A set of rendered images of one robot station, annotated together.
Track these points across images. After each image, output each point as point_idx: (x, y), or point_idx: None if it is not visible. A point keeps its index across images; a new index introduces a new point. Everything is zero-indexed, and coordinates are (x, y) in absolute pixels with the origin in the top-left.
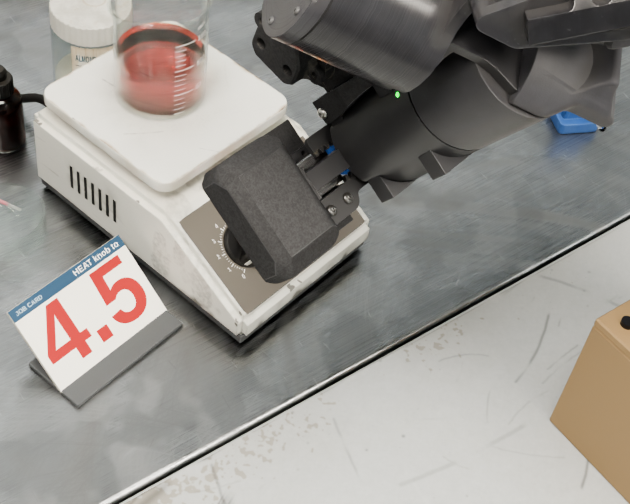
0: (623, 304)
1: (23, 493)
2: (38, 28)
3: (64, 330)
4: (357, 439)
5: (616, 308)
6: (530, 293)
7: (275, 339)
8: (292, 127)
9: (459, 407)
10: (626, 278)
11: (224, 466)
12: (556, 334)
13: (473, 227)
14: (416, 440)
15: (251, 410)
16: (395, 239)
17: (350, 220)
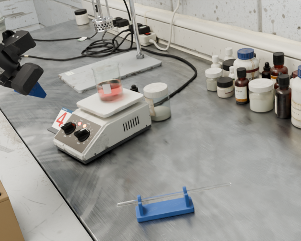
0: None
1: (28, 127)
2: (186, 105)
3: (61, 118)
4: (18, 168)
5: None
6: (56, 200)
7: (56, 153)
8: (18, 64)
9: (19, 185)
10: (54, 225)
11: (21, 149)
12: (37, 205)
13: (89, 187)
14: (13, 177)
15: (36, 151)
16: (87, 171)
17: (2, 85)
